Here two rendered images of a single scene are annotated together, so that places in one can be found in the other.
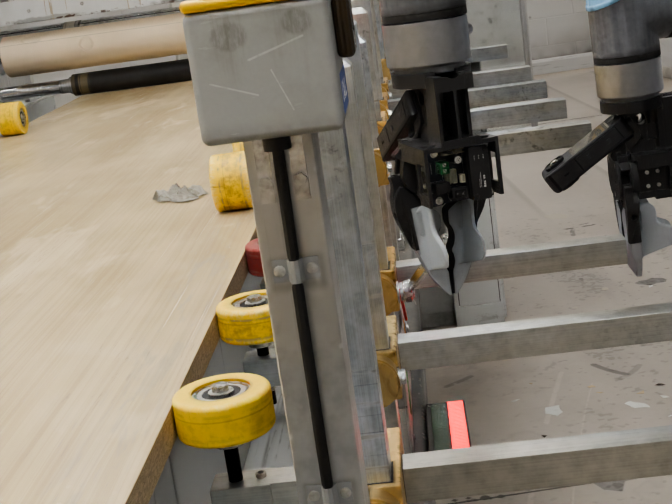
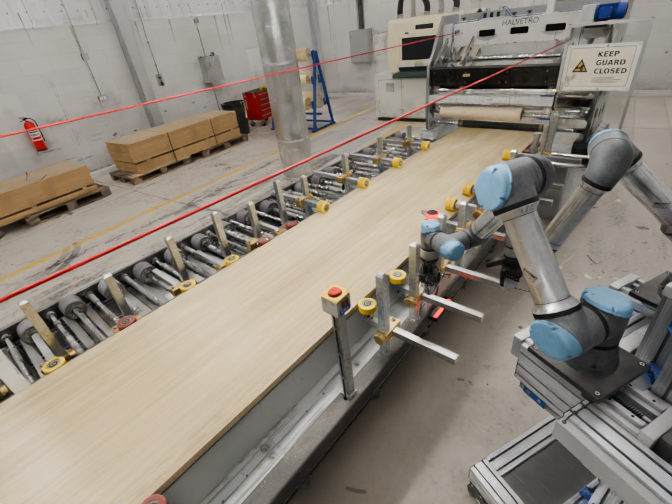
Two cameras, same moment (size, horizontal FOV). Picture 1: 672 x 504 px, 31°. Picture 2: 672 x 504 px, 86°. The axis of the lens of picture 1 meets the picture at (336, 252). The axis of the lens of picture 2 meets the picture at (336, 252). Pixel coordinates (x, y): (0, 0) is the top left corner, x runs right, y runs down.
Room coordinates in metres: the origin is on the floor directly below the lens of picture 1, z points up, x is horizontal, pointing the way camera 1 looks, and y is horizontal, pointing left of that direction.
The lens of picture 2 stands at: (-0.08, -0.58, 1.95)
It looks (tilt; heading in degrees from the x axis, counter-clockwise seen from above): 32 degrees down; 39
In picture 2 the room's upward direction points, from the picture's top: 7 degrees counter-clockwise
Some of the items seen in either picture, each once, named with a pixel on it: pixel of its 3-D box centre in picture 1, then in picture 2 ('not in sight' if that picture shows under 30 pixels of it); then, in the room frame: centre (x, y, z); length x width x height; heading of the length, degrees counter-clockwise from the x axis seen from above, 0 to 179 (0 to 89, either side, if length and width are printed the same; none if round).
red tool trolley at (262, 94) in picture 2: not in sight; (261, 106); (6.57, 6.66, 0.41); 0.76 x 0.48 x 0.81; 8
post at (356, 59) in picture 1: (367, 226); (439, 257); (1.38, -0.04, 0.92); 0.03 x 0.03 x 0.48; 85
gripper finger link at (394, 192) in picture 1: (417, 201); not in sight; (1.10, -0.08, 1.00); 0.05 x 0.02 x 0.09; 105
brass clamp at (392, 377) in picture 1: (374, 361); (416, 295); (1.15, -0.02, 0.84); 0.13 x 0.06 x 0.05; 175
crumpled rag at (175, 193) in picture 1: (179, 190); not in sight; (1.83, 0.22, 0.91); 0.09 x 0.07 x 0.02; 55
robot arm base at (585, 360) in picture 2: not in sight; (591, 343); (0.90, -0.68, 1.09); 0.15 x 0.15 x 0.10
